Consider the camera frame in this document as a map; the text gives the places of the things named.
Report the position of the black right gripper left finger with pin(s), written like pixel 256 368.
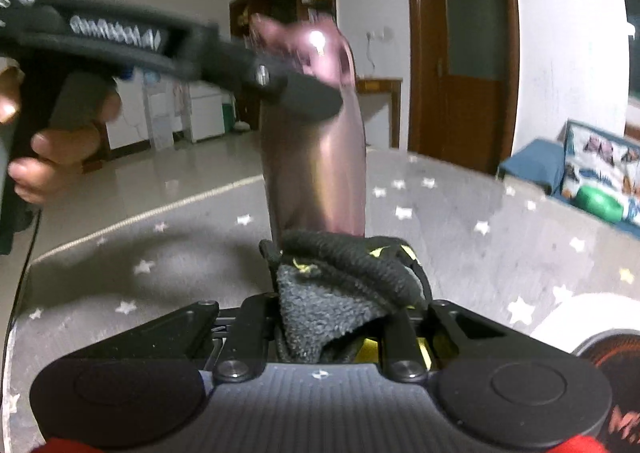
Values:
pixel 142 385

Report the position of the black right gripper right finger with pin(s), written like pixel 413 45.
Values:
pixel 476 384

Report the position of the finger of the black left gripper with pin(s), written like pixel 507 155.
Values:
pixel 241 70

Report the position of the pink metal water bottle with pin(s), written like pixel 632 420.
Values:
pixel 315 175

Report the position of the black yellow cleaning cloth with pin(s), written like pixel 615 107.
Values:
pixel 331 285

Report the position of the green plastic container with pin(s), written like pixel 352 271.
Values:
pixel 599 204

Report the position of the person's left hand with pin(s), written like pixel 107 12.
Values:
pixel 59 154

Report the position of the brown wooden side table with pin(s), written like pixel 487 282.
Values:
pixel 380 105

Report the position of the white refrigerator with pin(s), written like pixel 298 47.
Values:
pixel 206 115

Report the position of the dark wooden shelf cabinet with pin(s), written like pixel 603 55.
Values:
pixel 285 3

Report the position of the white black induction cooker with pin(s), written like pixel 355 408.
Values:
pixel 603 328

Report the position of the brown wooden door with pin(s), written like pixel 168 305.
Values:
pixel 464 80

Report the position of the blue cushion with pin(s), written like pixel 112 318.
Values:
pixel 541 162

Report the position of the butterfly pattern pillow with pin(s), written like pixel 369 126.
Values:
pixel 596 158

